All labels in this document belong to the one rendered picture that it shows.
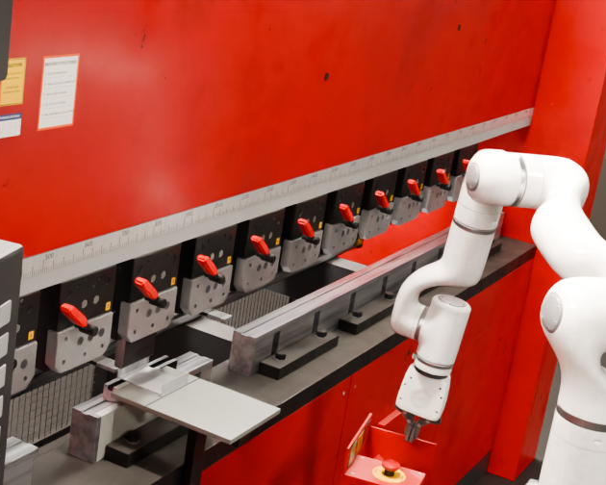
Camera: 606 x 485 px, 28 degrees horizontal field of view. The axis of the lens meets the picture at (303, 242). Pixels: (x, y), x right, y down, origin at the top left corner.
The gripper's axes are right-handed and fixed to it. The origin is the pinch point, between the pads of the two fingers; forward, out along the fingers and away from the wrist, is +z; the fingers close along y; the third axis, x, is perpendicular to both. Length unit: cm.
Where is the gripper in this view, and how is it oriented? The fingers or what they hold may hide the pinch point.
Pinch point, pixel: (412, 431)
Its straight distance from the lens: 267.3
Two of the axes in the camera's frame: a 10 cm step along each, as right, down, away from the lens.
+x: 3.3, -2.3, 9.2
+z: -2.4, 9.2, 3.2
